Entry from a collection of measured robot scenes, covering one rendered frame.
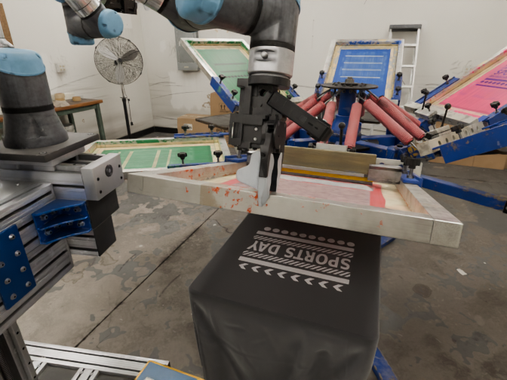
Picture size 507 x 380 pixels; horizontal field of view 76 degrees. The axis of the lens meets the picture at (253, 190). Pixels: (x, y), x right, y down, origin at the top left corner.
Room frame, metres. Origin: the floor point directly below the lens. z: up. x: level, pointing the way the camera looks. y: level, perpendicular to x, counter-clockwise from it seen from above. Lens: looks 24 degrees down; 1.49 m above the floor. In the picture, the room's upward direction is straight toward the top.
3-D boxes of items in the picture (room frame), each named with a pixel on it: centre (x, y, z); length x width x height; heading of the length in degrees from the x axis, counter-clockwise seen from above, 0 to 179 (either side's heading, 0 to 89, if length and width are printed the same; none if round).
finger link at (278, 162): (0.56, -0.02, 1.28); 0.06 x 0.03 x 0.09; 70
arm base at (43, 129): (0.87, 0.59, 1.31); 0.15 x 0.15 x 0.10
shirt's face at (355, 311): (0.79, -0.13, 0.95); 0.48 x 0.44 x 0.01; 160
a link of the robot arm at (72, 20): (1.15, 0.54, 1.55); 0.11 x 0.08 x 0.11; 57
